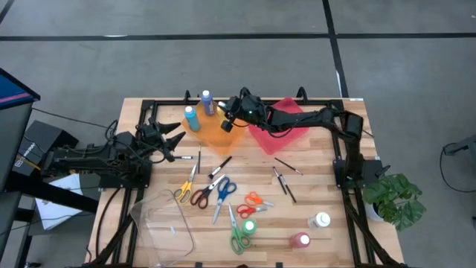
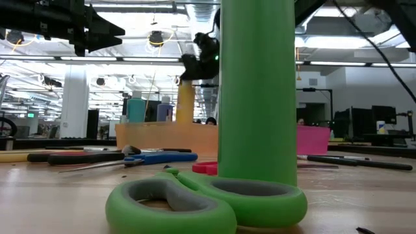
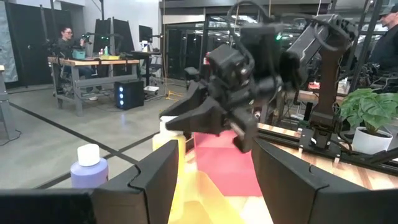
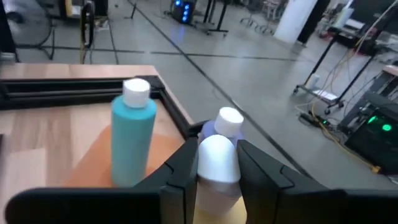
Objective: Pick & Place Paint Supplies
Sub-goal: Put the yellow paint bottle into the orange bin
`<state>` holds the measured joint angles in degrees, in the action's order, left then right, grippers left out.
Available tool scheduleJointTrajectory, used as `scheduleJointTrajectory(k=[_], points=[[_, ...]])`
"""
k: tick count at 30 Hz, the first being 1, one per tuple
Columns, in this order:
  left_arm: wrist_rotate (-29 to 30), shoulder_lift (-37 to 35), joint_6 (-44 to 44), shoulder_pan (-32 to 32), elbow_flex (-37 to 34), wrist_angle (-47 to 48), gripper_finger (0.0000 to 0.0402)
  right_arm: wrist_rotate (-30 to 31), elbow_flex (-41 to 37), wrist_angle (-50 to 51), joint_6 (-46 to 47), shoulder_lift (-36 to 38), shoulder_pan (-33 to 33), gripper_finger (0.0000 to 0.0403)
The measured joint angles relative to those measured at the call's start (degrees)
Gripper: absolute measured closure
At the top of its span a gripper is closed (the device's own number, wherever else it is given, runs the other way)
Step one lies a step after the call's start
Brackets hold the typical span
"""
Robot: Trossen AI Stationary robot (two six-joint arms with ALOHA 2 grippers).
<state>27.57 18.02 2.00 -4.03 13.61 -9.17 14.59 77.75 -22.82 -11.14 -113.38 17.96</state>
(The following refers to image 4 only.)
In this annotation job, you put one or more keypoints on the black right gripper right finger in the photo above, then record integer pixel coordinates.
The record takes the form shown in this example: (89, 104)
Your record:
(264, 193)

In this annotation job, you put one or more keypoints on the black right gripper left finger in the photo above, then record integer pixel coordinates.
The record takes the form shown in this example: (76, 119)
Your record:
(180, 186)

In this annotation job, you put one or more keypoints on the yellow paint bottle white cap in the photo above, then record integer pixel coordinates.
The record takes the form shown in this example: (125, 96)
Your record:
(217, 161)

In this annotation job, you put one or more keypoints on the teal paint bottle white cap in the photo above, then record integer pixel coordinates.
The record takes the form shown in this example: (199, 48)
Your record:
(133, 140)

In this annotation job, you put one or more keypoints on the black power strip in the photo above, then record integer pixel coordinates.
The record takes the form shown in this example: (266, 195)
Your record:
(311, 119)

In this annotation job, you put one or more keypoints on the translucent orange plastic tray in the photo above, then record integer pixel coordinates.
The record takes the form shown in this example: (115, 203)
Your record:
(93, 168)

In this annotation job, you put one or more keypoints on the black wheeled stand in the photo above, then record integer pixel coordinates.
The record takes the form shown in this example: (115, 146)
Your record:
(323, 95)

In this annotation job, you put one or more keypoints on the black computer tower green lights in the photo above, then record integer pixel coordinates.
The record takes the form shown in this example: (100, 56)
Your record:
(373, 146)

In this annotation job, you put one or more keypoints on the black computer tower glowing fans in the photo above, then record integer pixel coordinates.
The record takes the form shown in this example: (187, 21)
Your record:
(183, 11)

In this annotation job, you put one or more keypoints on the white building pillar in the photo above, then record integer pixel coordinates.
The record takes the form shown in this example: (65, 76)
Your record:
(293, 18)

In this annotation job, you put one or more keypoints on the wooden-top desk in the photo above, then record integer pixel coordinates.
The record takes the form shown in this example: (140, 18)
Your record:
(392, 70)

